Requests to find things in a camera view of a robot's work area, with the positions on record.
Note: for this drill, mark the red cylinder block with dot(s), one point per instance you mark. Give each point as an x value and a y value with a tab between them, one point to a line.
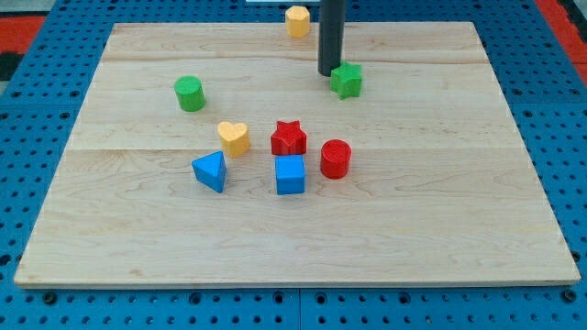
335	158

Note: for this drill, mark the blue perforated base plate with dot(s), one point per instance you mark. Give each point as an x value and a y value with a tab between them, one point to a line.
38	108

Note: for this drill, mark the yellow heart block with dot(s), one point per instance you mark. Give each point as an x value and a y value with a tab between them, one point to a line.
234	138

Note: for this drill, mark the blue triangle block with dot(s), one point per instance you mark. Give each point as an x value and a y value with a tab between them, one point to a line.
211	171

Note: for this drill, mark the green cylinder block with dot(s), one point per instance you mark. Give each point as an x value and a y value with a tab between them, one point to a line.
190	94

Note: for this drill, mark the dark grey cylindrical robot stick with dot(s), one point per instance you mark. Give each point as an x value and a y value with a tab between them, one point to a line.
330	36

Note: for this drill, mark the blue cube block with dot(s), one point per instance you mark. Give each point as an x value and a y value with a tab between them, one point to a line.
289	174

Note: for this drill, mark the green star block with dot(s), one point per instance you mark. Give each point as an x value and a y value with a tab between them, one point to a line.
346	80

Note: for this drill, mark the light wooden board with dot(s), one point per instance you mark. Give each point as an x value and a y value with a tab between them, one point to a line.
440	192

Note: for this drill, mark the red star block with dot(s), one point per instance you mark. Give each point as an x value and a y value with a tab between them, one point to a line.
288	139

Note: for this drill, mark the yellow hexagon block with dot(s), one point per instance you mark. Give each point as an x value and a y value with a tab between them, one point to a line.
297	21

